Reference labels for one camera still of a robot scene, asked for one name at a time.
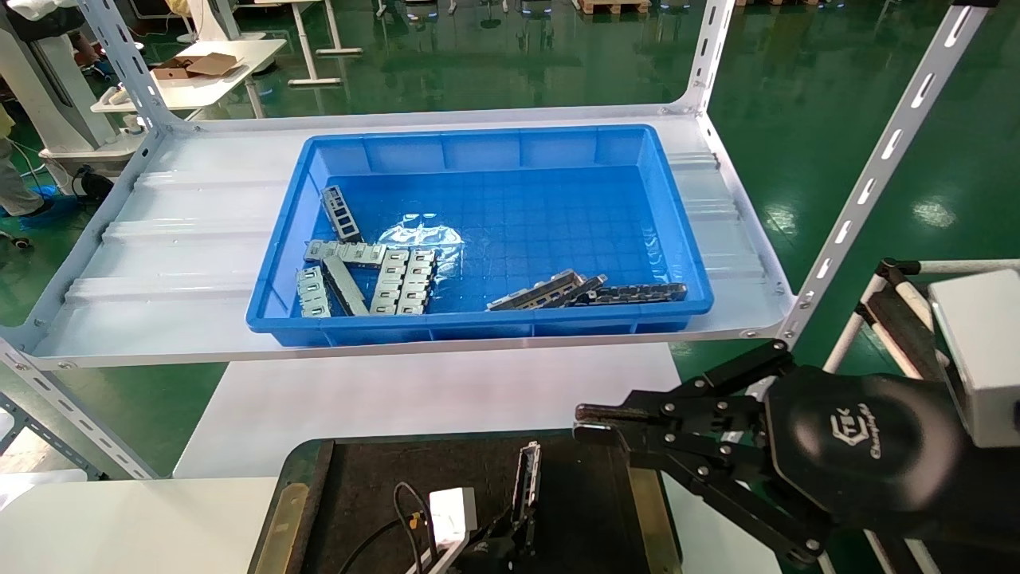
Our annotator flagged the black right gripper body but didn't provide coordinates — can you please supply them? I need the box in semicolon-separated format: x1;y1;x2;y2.
765;367;968;525

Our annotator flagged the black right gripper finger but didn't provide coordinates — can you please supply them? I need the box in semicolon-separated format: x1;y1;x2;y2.
574;425;835;568
574;339;798;430

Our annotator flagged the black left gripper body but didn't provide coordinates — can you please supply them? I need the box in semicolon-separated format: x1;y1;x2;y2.
446;536;523;574

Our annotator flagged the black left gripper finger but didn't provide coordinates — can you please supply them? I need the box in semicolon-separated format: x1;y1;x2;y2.
498;510;541;563

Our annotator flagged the black container tray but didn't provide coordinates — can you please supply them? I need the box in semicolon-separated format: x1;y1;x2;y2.
247;430;685;574

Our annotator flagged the blue plastic bin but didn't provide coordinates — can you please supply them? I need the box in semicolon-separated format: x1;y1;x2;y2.
245;124;716;348

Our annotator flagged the wooden pallet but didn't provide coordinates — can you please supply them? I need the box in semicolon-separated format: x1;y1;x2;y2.
575;0;653;16

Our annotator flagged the white metal shelving rack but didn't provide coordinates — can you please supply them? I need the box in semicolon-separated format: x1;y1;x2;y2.
0;0;1001;483

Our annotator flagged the white desk with T-legs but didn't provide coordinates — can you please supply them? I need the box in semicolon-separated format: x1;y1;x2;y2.
253;0;365;88

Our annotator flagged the flat cardboard box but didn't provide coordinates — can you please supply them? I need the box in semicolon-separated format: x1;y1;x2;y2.
151;52;248;81

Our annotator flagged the person with blue shoe covers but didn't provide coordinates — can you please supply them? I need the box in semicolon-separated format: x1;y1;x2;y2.
0;104;78;234

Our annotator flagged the white machine column base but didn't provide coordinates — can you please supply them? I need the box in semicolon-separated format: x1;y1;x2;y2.
0;0;146;200

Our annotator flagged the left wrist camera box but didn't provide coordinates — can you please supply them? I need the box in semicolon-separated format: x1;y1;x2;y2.
428;487;479;571

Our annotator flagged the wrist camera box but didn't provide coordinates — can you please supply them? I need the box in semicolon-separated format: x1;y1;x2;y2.
928;269;1020;450
428;487;479;571

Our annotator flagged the black camera cable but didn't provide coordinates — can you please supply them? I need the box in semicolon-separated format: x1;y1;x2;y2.
393;481;435;574

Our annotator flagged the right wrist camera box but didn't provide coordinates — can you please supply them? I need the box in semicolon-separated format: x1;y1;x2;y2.
928;269;1020;450

